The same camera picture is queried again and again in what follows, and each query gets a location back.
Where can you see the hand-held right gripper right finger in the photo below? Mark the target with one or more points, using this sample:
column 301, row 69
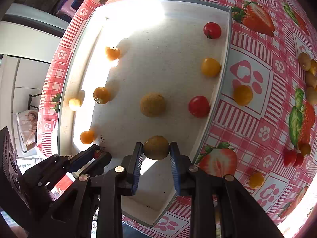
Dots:
column 174, row 171

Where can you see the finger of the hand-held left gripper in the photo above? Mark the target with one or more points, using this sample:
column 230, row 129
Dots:
column 101, row 162
column 79, row 157

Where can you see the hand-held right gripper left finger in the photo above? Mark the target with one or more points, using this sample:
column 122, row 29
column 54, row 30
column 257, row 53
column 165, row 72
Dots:
column 137, row 172

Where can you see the white foam tray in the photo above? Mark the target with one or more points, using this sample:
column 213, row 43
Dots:
column 161, row 79

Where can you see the yellow cherry tomato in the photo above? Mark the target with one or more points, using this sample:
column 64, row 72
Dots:
column 313, row 67
column 74, row 104
column 305, row 149
column 112, row 53
column 210, row 67
column 101, row 95
column 87, row 136
column 256, row 180
column 243, row 95

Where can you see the printed pillow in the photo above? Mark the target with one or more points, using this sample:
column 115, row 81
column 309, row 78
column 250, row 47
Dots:
column 27, row 129

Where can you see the strawberry print tablecloth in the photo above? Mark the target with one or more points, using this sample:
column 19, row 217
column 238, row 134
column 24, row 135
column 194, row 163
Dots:
column 262, row 54

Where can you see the pink plastic stool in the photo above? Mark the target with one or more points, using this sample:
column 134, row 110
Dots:
column 74, row 1

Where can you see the black metal frame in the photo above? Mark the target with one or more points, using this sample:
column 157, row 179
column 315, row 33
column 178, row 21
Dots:
column 33, row 99

